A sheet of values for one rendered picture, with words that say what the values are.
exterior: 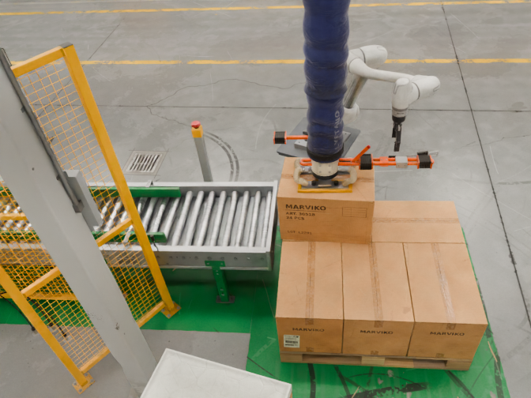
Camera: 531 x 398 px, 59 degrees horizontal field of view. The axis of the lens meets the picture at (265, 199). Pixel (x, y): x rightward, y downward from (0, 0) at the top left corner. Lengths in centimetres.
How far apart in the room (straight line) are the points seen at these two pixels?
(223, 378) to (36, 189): 109
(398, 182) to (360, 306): 184
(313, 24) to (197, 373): 170
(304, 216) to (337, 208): 23
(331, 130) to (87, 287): 152
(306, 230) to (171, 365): 134
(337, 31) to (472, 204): 244
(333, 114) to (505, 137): 288
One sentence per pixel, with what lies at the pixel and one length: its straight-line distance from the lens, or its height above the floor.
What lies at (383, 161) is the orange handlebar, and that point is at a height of 109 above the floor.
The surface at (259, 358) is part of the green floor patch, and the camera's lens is 336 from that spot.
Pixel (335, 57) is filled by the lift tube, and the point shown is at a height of 183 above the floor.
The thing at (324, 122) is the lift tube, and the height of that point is 144.
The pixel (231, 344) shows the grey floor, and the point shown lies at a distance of 344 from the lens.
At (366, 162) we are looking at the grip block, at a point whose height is 109.
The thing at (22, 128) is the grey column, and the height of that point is 207.
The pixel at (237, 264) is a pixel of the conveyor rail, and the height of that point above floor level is 46.
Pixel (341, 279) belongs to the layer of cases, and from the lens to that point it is 302.
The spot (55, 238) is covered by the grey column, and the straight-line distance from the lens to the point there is 216.
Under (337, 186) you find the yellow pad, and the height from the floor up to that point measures 97.
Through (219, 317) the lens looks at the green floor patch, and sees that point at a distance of 357.
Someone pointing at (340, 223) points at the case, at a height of 74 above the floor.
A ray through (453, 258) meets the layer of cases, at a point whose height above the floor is 54.
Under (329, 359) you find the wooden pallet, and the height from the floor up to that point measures 2.
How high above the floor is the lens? 296
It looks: 43 degrees down
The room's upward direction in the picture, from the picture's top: 7 degrees counter-clockwise
